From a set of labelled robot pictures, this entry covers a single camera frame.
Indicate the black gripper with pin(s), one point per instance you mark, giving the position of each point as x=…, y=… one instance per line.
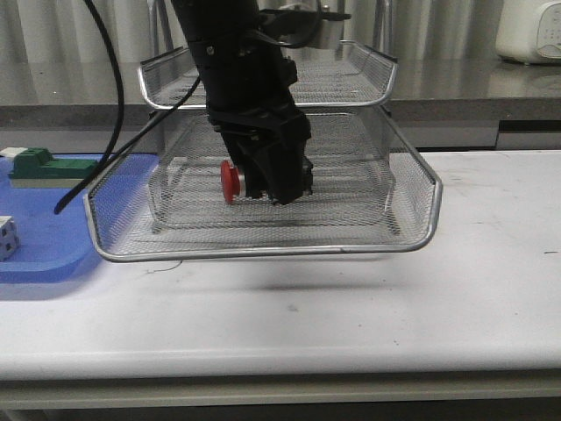
x=247, y=79

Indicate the red emergency stop button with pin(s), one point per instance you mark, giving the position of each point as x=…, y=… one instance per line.
x=281, y=182

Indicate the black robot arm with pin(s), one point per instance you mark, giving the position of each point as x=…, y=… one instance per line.
x=220, y=15

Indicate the silver mesh top tray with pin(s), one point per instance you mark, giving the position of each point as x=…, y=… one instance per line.
x=350, y=75

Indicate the blue plastic tray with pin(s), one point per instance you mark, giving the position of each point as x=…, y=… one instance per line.
x=53, y=246

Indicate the green terminal block module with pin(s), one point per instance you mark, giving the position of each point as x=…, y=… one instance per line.
x=38, y=168

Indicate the white connector piece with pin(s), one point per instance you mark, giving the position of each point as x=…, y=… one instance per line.
x=11, y=153

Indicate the white appliance on counter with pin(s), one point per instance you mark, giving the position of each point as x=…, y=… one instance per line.
x=529, y=32

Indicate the silver metal rack frame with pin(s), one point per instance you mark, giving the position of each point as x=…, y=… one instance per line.
x=293, y=29

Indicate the white grey switch block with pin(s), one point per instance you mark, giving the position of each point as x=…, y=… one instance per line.
x=9, y=237

